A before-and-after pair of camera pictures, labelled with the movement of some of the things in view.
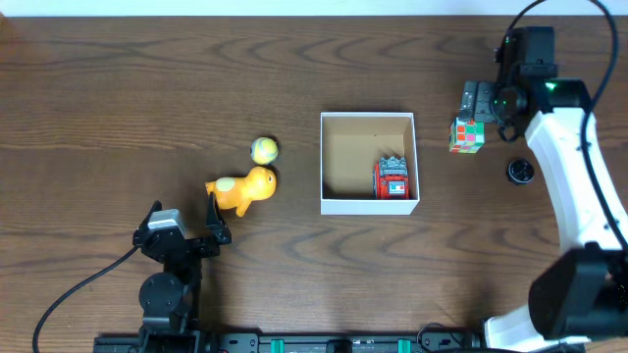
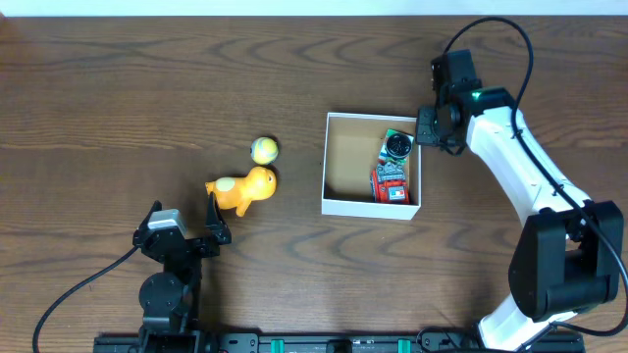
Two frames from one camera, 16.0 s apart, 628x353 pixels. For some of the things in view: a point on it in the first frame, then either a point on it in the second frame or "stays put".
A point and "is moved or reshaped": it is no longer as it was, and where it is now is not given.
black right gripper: [482, 109] to [425, 134]
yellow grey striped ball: [264, 150] stays put
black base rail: [294, 342] stays put
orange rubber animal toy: [238, 192] stays put
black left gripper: [191, 246] stays put
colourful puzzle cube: [466, 137] is moved or reshaped
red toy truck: [391, 178] stays put
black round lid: [520, 171] is moved or reshaped
